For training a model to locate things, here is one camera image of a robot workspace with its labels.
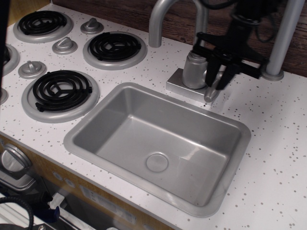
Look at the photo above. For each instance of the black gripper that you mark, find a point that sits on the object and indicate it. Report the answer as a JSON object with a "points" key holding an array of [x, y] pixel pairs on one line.
{"points": [[231, 50]]}

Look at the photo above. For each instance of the silver faucet lever handle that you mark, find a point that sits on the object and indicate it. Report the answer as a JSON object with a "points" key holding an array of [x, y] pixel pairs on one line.
{"points": [[211, 93]]}

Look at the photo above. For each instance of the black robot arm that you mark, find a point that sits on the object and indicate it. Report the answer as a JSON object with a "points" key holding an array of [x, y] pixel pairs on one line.
{"points": [[248, 11]]}

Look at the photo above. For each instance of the silver gooseneck faucet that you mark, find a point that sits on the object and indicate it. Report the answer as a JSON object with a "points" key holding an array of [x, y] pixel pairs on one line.
{"points": [[189, 81]]}

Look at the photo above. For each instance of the silver support pole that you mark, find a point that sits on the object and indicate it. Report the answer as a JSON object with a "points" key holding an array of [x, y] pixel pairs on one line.
{"points": [[273, 70]]}

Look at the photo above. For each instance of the silver sink basin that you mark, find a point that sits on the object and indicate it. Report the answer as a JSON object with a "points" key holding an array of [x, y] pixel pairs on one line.
{"points": [[182, 154]]}

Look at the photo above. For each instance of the back right stove burner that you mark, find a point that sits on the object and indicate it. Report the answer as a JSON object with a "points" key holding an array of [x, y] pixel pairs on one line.
{"points": [[114, 51]]}

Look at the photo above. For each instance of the silver knob top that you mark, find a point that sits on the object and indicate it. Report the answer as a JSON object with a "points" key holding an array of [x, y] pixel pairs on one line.
{"points": [[91, 27]]}

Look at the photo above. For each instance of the silver knob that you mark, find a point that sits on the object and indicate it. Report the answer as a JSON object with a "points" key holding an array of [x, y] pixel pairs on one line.
{"points": [[32, 70], [64, 46], [91, 27]]}

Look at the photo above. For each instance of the silver knob middle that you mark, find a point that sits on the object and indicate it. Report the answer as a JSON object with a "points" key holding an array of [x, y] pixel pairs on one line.
{"points": [[64, 46]]}

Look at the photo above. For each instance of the front right stove burner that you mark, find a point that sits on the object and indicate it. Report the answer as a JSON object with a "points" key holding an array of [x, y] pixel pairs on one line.
{"points": [[60, 96]]}

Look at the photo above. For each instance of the back left stove burner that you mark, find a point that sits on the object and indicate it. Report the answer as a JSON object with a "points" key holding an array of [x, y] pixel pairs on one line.
{"points": [[42, 27]]}

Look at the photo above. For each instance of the silver knob lower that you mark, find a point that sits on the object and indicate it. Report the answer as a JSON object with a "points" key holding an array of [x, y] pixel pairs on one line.
{"points": [[32, 70]]}

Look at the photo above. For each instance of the left edge stove burner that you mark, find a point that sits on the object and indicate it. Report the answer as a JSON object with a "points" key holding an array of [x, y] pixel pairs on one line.
{"points": [[11, 59]]}

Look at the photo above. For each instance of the silver knob left edge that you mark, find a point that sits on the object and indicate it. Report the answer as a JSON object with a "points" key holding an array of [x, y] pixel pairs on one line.
{"points": [[3, 96]]}

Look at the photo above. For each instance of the dark foreground object left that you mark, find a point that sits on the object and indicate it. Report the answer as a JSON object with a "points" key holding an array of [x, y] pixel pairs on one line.
{"points": [[4, 16]]}

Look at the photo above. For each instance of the silver oven dial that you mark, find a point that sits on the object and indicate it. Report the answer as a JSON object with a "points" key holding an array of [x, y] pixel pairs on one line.
{"points": [[14, 162]]}

